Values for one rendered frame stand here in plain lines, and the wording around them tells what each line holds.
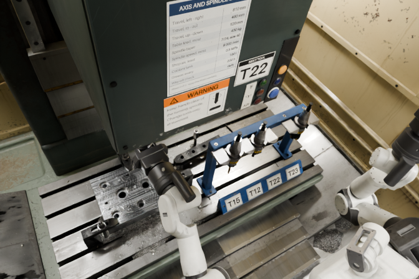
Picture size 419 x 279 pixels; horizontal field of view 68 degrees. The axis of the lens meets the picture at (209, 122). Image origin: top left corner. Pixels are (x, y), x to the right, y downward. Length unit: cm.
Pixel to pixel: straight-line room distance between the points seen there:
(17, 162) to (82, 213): 73
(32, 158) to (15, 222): 41
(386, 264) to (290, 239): 69
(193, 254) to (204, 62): 57
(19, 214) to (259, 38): 145
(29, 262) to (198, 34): 135
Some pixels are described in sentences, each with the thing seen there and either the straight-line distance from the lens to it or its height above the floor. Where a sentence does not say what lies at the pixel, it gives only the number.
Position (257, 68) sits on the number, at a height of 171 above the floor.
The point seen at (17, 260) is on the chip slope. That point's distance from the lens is 168.
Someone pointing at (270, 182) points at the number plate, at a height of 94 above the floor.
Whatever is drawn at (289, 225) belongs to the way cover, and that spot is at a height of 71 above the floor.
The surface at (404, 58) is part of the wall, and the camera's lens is 143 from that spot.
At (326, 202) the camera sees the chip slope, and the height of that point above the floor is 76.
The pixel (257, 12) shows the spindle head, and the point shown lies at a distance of 61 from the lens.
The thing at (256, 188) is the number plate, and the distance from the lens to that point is 141.
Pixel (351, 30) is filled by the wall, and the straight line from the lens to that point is 154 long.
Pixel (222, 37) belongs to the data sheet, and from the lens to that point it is 59.
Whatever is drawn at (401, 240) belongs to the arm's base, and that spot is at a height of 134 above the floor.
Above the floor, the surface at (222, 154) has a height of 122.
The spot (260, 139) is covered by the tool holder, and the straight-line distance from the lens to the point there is 117.
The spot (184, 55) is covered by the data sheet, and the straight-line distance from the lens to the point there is 57.
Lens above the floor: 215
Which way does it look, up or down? 50 degrees down
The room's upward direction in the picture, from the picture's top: 9 degrees clockwise
